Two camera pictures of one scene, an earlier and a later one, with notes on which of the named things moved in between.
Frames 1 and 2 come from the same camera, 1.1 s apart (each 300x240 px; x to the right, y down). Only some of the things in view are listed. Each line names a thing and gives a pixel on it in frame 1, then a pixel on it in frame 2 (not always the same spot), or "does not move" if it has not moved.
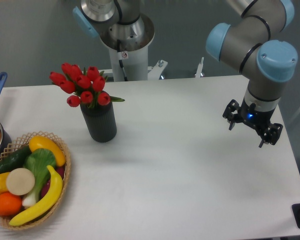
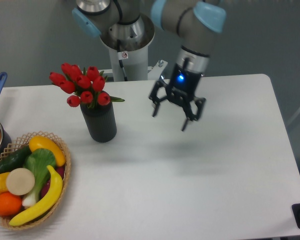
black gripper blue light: x=259 y=118 → x=185 y=83
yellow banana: x=49 y=203 does not move
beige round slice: x=20 y=181 does not move
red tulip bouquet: x=87 y=85 does not move
